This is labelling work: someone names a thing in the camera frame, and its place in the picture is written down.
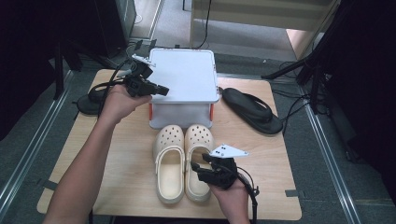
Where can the beige wooden cabinet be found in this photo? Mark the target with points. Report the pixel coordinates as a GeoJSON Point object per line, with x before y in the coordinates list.
{"type": "Point", "coordinates": [249, 18]}

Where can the cream clog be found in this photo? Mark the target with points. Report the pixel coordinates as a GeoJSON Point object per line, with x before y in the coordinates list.
{"type": "Point", "coordinates": [199, 137]}
{"type": "Point", "coordinates": [169, 168]}

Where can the person's right hand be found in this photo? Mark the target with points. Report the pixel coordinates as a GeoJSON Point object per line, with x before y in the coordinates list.
{"type": "Point", "coordinates": [233, 199]}

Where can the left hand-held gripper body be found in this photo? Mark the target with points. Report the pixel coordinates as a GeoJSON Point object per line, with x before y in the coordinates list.
{"type": "Point", "coordinates": [138, 85]}

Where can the black tripod stand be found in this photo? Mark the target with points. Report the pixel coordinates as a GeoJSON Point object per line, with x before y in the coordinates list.
{"type": "Point", "coordinates": [286, 69]}

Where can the white two-tier shoe rack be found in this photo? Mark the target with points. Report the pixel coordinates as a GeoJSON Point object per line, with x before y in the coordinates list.
{"type": "Point", "coordinates": [183, 74]}

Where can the dark tape strip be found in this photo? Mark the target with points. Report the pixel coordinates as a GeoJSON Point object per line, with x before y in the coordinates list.
{"type": "Point", "coordinates": [291, 193]}
{"type": "Point", "coordinates": [51, 185]}

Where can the black flip-flop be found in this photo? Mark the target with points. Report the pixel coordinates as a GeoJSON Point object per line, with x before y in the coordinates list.
{"type": "Point", "coordinates": [249, 109]}
{"type": "Point", "coordinates": [85, 105]}

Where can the dark computer tower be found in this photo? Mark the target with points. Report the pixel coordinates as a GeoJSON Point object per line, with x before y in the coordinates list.
{"type": "Point", "coordinates": [126, 18]}

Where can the metal floor rail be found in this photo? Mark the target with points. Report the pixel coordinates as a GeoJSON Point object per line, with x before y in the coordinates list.
{"type": "Point", "coordinates": [34, 143]}
{"type": "Point", "coordinates": [327, 149]}

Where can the black curtain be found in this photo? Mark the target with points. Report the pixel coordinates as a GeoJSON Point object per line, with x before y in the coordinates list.
{"type": "Point", "coordinates": [367, 77]}
{"type": "Point", "coordinates": [31, 46]}

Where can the black metal stand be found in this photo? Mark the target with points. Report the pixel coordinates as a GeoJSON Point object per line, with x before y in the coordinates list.
{"type": "Point", "coordinates": [59, 77]}

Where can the person's left hand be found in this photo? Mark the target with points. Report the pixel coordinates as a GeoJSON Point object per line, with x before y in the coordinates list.
{"type": "Point", "coordinates": [116, 105]}

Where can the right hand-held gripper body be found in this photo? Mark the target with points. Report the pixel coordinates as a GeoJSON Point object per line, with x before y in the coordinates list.
{"type": "Point", "coordinates": [222, 174]}

